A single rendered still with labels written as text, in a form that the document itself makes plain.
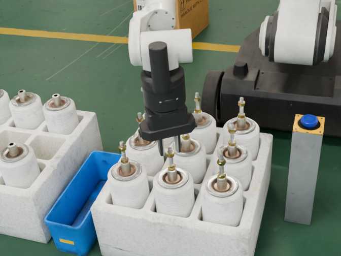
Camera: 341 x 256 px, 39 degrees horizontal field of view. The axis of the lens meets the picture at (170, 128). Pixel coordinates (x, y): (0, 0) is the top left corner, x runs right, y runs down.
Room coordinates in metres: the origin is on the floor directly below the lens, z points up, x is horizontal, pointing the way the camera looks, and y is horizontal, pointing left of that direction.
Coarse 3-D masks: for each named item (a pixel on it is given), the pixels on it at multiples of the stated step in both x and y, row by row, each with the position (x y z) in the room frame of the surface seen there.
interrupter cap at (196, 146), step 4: (192, 140) 0.98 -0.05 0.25; (196, 140) 0.97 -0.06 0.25; (192, 144) 0.96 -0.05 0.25; (196, 144) 0.96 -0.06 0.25; (200, 144) 0.95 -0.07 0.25; (172, 148) 0.95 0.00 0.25; (192, 148) 0.95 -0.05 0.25; (196, 148) 0.94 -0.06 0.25; (200, 148) 0.94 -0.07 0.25; (176, 152) 0.93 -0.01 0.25; (180, 152) 0.93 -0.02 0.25; (184, 152) 0.93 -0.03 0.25; (188, 152) 0.93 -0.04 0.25; (192, 152) 0.93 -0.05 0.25; (196, 152) 0.92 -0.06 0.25; (184, 156) 0.92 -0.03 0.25; (188, 156) 0.91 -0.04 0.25
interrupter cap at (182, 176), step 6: (180, 168) 0.87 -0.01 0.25; (162, 174) 0.85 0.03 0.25; (180, 174) 0.85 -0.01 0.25; (186, 174) 0.85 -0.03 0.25; (162, 180) 0.83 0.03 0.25; (168, 180) 0.84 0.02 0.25; (180, 180) 0.83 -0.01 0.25; (186, 180) 0.83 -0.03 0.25; (162, 186) 0.81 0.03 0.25; (168, 186) 0.81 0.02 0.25; (174, 186) 0.81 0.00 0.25; (180, 186) 0.81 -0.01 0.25
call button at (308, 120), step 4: (304, 116) 0.93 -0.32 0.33; (308, 116) 0.93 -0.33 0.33; (312, 116) 0.93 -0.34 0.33; (304, 120) 0.91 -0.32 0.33; (308, 120) 0.91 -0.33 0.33; (312, 120) 0.91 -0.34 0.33; (316, 120) 0.91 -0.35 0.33; (304, 124) 0.91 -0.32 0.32; (308, 124) 0.90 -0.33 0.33; (312, 124) 0.90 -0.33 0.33
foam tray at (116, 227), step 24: (264, 144) 1.02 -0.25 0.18; (264, 168) 0.93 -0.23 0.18; (264, 192) 0.94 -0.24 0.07; (96, 216) 0.83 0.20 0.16; (120, 216) 0.81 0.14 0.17; (144, 216) 0.80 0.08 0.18; (168, 216) 0.79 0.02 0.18; (192, 216) 0.78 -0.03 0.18; (120, 240) 0.82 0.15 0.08; (144, 240) 0.79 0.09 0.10; (168, 240) 0.77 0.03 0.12; (192, 240) 0.75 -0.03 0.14; (216, 240) 0.73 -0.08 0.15; (240, 240) 0.71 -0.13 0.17
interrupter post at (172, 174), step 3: (168, 171) 0.83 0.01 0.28; (171, 171) 0.83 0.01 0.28; (174, 171) 0.83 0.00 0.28; (168, 174) 0.84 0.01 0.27; (171, 174) 0.83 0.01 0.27; (174, 174) 0.83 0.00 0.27; (168, 177) 0.84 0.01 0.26; (171, 177) 0.83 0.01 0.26; (174, 177) 0.83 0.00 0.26; (177, 177) 0.84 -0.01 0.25; (171, 180) 0.83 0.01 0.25; (174, 180) 0.83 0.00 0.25
